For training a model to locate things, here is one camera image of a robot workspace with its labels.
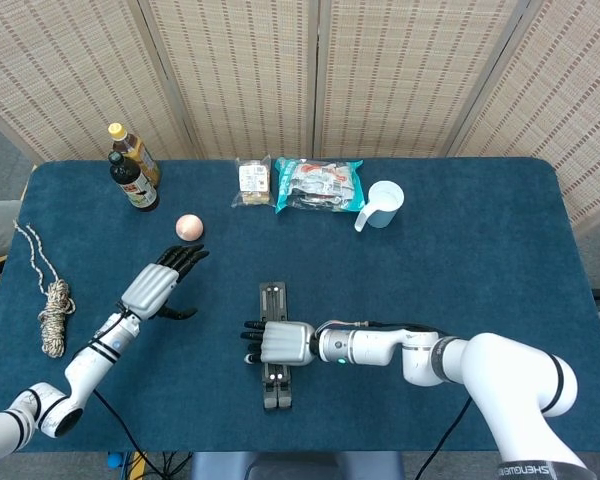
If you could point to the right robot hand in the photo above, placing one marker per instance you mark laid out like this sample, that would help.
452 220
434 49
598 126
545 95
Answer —
287 342

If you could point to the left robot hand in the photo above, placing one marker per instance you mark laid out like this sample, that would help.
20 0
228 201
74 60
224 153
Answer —
147 292

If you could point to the grey notched plastic rack frame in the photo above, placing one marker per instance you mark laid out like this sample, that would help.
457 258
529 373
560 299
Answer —
272 300

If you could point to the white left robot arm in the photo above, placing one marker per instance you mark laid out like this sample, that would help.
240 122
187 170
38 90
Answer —
85 365

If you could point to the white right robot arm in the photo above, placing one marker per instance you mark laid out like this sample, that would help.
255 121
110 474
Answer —
505 370

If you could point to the pale pink ball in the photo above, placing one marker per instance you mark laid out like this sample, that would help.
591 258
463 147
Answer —
189 228

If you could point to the dark sauce bottle black cap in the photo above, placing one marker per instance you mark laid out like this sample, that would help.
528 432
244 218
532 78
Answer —
135 192

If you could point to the blue-gray chair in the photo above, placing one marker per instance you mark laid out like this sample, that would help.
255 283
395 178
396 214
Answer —
300 465

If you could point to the tea bottle yellow cap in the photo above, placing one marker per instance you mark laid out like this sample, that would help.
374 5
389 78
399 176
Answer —
145 160

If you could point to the clear bag of sandwich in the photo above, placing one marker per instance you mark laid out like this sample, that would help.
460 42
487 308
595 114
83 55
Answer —
254 180

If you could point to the blue table cloth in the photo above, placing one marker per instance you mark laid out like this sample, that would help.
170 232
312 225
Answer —
430 275

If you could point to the teal snack bag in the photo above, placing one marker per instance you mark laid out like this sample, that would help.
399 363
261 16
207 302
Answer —
315 185

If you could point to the blue round floor object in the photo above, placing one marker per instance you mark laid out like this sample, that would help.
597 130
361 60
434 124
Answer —
114 459

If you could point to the woven bamboo folding screen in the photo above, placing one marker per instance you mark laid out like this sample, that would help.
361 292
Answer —
250 75

